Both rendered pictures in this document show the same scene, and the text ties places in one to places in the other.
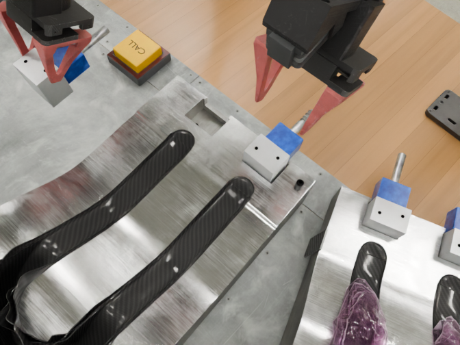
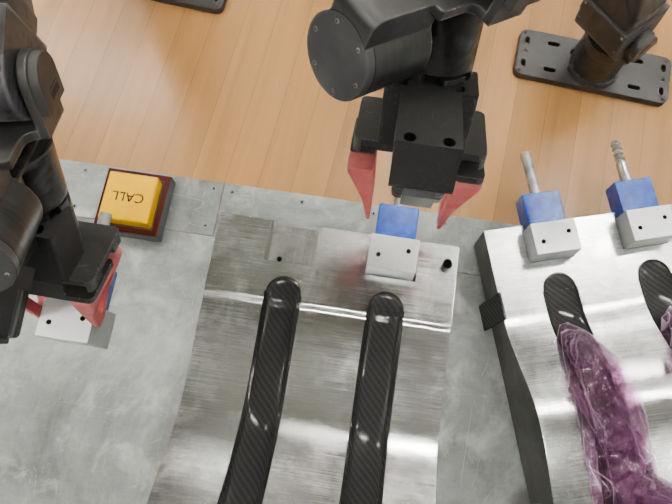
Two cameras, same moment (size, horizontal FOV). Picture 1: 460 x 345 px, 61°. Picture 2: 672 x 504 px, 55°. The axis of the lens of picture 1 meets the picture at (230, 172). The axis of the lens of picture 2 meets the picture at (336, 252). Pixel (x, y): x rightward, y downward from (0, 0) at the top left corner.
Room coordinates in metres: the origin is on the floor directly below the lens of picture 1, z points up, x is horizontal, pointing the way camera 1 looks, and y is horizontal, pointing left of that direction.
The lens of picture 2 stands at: (0.09, 0.09, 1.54)
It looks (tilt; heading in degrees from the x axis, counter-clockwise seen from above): 73 degrees down; 333
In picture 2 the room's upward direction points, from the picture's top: straight up
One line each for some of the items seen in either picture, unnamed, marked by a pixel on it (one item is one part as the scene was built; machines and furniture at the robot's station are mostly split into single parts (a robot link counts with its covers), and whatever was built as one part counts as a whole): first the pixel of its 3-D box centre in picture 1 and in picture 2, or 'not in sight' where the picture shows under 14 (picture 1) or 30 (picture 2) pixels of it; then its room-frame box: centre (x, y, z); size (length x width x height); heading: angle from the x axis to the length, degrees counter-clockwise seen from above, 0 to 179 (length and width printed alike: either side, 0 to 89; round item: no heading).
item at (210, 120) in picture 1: (209, 122); (293, 247); (0.30, 0.04, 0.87); 0.05 x 0.05 x 0.04; 54
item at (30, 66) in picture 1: (71, 57); (89, 276); (0.35, 0.23, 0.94); 0.13 x 0.05 x 0.05; 144
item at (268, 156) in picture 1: (285, 139); (397, 218); (0.28, -0.07, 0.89); 0.13 x 0.05 x 0.05; 143
